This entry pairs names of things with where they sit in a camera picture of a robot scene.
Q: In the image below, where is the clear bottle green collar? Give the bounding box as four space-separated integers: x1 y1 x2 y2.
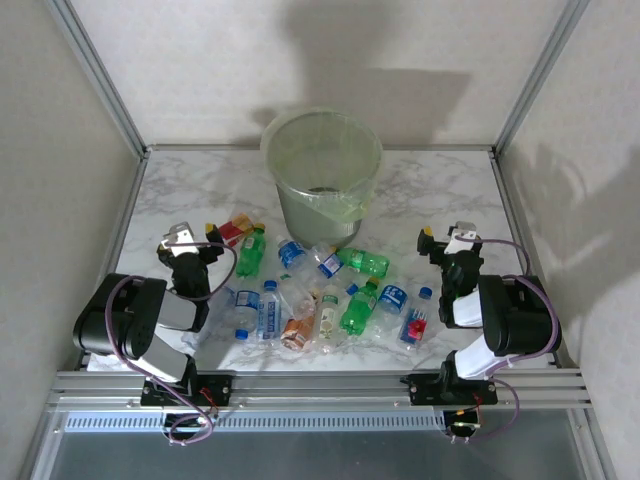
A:
276 271 317 321

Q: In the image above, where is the grey lower panel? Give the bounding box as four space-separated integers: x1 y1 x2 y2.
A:
19 409 616 480

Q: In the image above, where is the small blue label water bottle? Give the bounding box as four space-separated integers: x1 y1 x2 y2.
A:
276 234 310 272

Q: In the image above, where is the clear blue cap bottle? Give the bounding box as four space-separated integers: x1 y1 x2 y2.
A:
308 242 360 297

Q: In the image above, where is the crushed blue label bottle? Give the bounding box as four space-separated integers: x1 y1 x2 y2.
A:
374 283 410 329

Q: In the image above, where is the green plastic soda bottle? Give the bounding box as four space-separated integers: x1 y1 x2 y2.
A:
335 247 392 280
338 276 382 342
234 223 269 280

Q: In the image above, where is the red orange label bottle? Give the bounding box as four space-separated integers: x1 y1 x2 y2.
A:
218 212 264 246

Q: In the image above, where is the aluminium front rail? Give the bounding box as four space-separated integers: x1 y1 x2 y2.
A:
47 368 596 412

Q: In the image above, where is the aluminium frame post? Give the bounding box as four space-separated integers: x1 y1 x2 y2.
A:
44 0 150 157
492 0 594 159

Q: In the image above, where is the soda water bottle blue cap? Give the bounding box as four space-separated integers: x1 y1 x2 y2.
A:
256 279 285 349

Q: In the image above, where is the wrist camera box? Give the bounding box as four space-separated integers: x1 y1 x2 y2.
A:
447 221 485 256
159 221 200 257

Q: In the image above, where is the translucent green-lined trash bin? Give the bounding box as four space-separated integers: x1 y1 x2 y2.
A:
262 107 384 249

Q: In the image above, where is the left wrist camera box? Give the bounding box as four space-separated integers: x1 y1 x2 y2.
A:
159 221 200 257

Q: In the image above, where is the aluminium side rail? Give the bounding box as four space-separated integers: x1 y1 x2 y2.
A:
74 149 151 374
490 149 576 371

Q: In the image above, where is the white tea bottle green collar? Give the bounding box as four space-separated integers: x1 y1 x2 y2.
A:
313 284 343 355

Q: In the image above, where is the large clear plastic bottle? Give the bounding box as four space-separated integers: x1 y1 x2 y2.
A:
180 284 237 351

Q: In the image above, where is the grey slotted cable duct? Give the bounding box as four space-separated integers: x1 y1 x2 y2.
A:
63 411 448 434

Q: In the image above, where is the blue white label water bottle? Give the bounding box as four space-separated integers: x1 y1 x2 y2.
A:
230 287 262 342

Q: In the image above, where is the brown coffee bottle cream cap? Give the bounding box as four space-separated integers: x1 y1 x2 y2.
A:
279 294 321 352

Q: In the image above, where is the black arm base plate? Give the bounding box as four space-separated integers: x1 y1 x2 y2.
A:
141 373 234 407
407 372 501 407

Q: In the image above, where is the purple cable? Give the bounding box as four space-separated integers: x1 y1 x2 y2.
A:
452 234 561 444
104 241 239 446

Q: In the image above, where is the aluminium back rail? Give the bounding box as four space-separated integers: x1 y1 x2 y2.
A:
144 143 497 153

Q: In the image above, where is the red blue label bottle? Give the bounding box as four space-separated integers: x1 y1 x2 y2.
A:
396 285 435 352

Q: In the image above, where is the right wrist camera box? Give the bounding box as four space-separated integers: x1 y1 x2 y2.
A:
447 221 485 256

